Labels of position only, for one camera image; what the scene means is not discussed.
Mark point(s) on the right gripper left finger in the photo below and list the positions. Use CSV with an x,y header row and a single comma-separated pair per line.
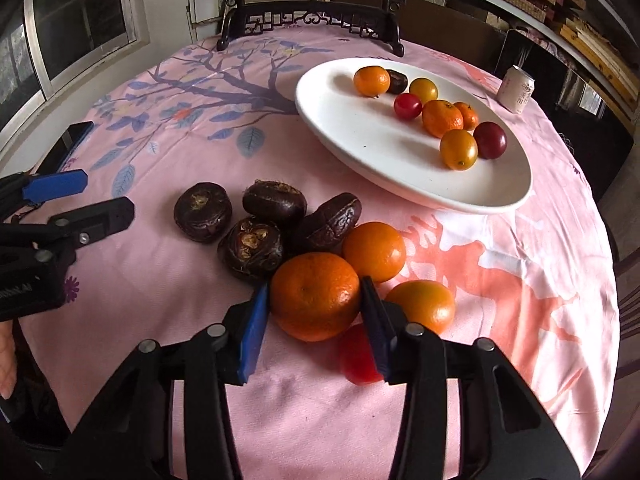
x,y
246,325

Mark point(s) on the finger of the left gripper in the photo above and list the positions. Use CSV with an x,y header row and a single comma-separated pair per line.
x,y
90,224
18,190

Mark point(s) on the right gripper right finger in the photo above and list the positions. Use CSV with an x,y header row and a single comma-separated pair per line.
x,y
386,329

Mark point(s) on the red plum tomato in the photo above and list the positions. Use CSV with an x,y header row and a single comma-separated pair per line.
x,y
355,356

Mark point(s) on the large orange mandarin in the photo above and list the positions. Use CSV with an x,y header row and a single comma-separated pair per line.
x,y
314,297

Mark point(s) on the left hand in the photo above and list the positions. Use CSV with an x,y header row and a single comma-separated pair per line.
x,y
8,364

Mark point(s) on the yellow-orange citrus on cloth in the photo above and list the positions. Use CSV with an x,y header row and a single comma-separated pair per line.
x,y
426,302

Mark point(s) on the black smartphone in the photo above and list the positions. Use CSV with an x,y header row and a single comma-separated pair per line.
x,y
64,147

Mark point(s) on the orange tangerine on cloth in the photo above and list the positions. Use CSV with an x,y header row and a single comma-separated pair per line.
x,y
375,249

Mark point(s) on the pink printed tablecloth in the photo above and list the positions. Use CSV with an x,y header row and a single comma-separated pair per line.
x,y
538,280

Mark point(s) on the white round plate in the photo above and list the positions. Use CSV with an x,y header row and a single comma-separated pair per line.
x,y
366,135

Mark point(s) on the yellow kumquat plate front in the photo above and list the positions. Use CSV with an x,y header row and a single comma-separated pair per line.
x,y
458,150

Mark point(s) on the dark red plum on plate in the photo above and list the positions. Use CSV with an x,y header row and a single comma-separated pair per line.
x,y
490,139

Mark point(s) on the orange mandarin plate centre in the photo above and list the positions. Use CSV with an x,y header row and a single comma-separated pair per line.
x,y
440,116

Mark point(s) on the red cherry tomato on plate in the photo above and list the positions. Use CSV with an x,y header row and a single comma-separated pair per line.
x,y
407,106

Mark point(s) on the small orange tangerine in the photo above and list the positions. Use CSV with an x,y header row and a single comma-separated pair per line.
x,y
469,115

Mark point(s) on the yellow-green citrus fruit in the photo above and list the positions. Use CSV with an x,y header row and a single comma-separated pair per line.
x,y
424,89

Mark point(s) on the dark passion fruit on plate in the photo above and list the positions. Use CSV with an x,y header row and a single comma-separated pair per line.
x,y
398,82

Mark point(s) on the orange on plate left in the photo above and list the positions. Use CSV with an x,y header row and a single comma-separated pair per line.
x,y
371,81

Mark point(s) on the white beverage can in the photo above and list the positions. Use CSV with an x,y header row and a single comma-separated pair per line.
x,y
515,90

